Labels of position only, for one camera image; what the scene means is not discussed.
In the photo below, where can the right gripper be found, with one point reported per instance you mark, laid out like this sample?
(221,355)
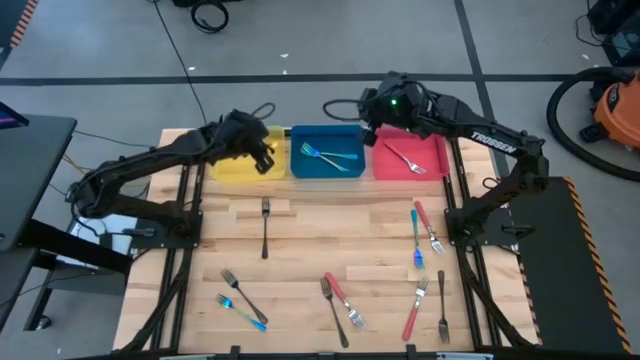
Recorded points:
(400,117)

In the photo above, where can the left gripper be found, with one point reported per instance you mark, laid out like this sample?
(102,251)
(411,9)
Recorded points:
(242,135)

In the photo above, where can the black fork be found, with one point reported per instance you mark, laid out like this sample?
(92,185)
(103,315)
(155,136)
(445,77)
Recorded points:
(265,235)
(334,312)
(442,300)
(245,297)

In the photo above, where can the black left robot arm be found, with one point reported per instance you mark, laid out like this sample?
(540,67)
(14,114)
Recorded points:
(130,166)

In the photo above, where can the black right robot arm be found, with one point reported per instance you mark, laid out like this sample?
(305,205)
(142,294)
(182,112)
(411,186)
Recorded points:
(492,142)

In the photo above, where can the yellow plastic bin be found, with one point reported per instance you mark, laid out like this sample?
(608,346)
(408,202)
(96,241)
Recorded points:
(240,170)

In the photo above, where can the blue plastic bin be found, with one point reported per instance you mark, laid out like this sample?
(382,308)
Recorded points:
(310,170)

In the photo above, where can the red plastic bin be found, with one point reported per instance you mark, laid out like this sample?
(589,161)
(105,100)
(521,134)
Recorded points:
(390,167)

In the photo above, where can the white box under desk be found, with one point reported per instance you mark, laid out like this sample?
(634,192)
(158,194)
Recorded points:
(120,245)

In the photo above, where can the orange vacuum cleaner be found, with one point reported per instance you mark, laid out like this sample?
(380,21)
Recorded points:
(550,117)

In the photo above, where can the black desk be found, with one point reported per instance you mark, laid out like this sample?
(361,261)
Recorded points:
(30,165)

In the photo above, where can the black hazard striped mat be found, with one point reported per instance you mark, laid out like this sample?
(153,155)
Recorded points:
(565,260)

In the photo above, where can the orange shop vacuum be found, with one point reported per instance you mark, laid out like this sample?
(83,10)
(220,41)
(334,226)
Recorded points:
(622,115)

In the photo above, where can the desk monitor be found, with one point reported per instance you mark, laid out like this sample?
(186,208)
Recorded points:
(7,119)

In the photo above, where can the black equipment case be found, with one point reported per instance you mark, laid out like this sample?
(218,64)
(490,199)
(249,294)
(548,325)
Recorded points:
(622,47)

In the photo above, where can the hazard striped black panel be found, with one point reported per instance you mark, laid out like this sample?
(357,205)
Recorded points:
(12,17)

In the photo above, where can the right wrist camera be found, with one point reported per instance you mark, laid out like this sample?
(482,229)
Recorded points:
(393,100)

